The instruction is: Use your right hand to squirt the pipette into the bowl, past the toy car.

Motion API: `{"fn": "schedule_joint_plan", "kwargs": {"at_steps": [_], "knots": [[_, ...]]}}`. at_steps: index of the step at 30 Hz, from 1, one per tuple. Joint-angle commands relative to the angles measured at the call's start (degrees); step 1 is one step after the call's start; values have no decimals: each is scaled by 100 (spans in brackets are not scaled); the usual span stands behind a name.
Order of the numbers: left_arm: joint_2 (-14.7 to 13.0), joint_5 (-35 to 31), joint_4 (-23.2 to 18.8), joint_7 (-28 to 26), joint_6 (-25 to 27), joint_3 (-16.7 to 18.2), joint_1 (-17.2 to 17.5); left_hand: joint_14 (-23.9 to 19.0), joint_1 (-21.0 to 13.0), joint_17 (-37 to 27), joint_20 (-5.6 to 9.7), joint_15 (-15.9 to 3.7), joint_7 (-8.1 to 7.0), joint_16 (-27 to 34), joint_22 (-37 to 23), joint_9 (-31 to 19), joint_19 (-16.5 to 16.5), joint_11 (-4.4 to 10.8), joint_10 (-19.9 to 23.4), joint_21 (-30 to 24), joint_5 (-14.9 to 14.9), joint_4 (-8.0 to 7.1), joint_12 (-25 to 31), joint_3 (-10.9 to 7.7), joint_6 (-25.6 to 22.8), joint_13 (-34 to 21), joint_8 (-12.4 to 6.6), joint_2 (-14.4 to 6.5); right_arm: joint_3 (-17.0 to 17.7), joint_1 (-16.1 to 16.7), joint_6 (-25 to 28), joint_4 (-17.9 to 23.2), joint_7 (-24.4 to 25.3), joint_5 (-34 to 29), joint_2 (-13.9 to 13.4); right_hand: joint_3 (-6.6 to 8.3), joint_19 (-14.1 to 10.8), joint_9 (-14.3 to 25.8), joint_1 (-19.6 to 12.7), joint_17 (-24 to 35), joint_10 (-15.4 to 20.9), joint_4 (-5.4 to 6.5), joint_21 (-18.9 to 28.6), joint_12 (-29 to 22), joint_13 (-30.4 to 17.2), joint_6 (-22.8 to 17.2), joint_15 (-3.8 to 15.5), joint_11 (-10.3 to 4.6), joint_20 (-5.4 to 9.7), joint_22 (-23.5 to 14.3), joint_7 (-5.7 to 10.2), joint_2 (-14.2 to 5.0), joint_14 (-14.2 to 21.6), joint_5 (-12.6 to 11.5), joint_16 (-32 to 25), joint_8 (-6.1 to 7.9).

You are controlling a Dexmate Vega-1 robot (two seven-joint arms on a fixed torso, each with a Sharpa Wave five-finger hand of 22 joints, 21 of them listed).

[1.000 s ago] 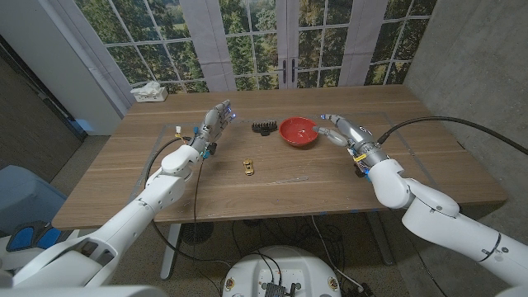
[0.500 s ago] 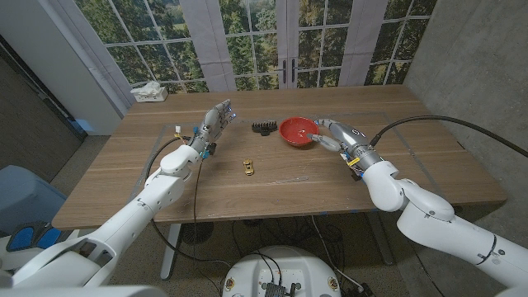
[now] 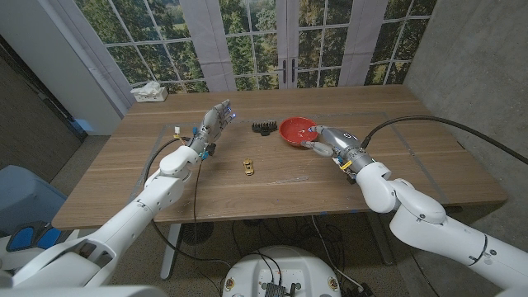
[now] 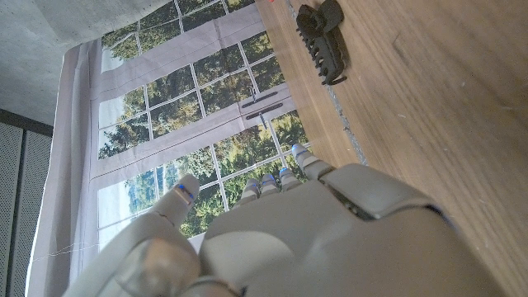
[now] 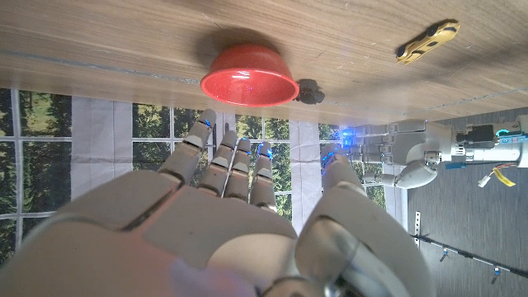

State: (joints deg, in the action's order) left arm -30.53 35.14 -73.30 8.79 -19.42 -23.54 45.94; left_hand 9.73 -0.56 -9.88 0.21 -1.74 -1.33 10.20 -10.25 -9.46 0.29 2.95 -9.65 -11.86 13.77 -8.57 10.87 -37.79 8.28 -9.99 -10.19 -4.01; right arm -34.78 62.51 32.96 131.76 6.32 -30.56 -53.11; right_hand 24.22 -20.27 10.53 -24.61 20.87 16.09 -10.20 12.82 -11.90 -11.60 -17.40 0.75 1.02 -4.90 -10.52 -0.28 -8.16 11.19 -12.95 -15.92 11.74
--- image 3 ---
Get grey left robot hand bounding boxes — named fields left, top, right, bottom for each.
left=187, top=98, right=237, bottom=156

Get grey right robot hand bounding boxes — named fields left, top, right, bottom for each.
left=300, top=125, right=375, bottom=174

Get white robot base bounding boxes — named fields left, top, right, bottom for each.
left=221, top=245, right=342, bottom=297

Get red speckled bowl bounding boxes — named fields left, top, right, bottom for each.
left=278, top=116, right=319, bottom=148

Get black hair claw clip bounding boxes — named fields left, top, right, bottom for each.
left=251, top=120, right=279, bottom=137

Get white power strip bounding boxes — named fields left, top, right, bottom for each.
left=134, top=87, right=169, bottom=103

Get crumpled white tissue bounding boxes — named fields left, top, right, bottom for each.
left=130, top=80, right=162, bottom=97

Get printed window backdrop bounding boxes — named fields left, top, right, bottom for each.
left=73, top=0, right=438, bottom=94

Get round black floor stand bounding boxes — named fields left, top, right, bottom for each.
left=181, top=221, right=215, bottom=247

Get grey table leg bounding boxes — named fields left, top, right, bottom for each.
left=365, top=212, right=395, bottom=266

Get white table leg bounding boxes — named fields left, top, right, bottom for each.
left=159, top=223, right=182, bottom=281

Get blue chair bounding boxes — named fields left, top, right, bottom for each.
left=0, top=164, right=68, bottom=236

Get blue foot pedals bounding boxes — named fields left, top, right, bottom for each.
left=6, top=221, right=63, bottom=252

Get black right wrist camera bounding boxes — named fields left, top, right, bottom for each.
left=336, top=158, right=358, bottom=185

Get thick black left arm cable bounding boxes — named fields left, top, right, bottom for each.
left=144, top=137, right=232, bottom=266

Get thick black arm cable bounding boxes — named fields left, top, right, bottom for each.
left=144, top=137, right=232, bottom=266
left=361, top=115, right=528, bottom=166

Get thin black left wrist cable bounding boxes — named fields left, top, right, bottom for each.
left=191, top=158, right=204, bottom=226

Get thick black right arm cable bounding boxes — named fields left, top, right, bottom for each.
left=361, top=115, right=528, bottom=166

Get black floor cable tangle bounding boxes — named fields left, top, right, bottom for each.
left=230, top=214, right=346, bottom=265

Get white floor cable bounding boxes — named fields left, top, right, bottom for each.
left=311, top=214, right=366, bottom=292

